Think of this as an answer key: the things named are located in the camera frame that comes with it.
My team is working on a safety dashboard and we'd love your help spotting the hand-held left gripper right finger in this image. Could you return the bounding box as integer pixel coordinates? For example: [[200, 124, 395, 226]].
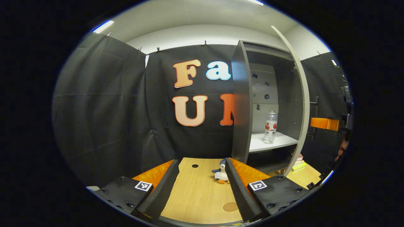
[[225, 158, 311, 223]]

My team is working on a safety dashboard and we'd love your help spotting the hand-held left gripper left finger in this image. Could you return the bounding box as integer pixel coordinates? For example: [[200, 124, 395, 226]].
[[87, 159, 180, 221]]

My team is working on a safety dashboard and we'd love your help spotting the white cabinet door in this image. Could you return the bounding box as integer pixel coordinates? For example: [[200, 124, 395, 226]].
[[271, 25, 311, 177]]

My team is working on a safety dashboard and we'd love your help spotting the clear plastic bottle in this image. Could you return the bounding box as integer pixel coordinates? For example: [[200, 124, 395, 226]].
[[264, 111, 278, 144]]

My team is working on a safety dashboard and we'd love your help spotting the grey cabinet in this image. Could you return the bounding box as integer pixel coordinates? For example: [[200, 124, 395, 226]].
[[231, 39, 305, 174]]

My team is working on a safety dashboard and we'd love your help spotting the white cabinet shelf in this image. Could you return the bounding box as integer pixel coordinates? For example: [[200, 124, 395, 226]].
[[249, 131, 299, 153]]

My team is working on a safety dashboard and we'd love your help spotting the penguin plush toy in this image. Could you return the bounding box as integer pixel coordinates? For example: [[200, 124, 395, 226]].
[[211, 159, 231, 184]]

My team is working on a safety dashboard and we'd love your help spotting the black backdrop cloth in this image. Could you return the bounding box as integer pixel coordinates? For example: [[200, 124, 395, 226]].
[[52, 32, 348, 188]]

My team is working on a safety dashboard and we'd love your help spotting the long ceiling light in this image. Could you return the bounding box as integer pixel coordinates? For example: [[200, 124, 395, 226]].
[[92, 20, 115, 34]]

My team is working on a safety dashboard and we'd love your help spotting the black door handle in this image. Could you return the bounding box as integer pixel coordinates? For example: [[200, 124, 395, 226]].
[[306, 96, 319, 141]]

